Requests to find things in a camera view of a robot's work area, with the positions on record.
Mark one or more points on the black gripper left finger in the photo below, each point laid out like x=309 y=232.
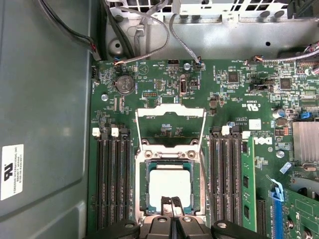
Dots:
x=166 y=206

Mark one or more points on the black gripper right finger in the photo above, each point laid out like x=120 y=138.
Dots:
x=177 y=206

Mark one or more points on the silver CPU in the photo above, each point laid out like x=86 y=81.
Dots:
x=169 y=181

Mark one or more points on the metal locking lever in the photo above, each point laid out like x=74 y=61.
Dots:
x=206 y=184

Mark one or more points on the metal socket cover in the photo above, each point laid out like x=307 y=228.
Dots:
x=147 y=112

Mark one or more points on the CPU socket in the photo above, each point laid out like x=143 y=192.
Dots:
x=140 y=184

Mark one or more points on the RAM slot with black clip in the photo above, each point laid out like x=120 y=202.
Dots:
x=214 y=174
x=127 y=174
x=110 y=174
x=236 y=174

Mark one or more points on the RAM slot with white clip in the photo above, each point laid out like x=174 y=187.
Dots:
x=101 y=174
x=119 y=174
x=225 y=174

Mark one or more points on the black expansion slot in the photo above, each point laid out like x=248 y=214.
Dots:
x=261 y=216

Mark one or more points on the blue expansion slot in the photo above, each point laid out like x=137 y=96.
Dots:
x=277 y=206

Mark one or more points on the green RAM stick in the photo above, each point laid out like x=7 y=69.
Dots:
x=249 y=174

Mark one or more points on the green motherboard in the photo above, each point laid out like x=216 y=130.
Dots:
x=224 y=104

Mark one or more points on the pale blue tag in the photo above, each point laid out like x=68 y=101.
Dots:
x=285 y=167

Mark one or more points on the silver motherboard screw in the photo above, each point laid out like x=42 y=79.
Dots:
x=187 y=66
x=280 y=154
x=104 y=96

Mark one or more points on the internal USB port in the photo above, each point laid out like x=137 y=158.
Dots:
x=183 y=85

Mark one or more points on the coin cell battery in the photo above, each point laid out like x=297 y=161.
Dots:
x=124 y=84

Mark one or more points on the chipset heatsink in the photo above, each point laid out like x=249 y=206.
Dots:
x=306 y=142

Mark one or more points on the white printed label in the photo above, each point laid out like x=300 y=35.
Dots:
x=12 y=171

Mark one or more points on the black PC case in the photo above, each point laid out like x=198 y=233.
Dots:
x=45 y=99

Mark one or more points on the metal drive cage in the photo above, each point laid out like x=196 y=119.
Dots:
x=249 y=19

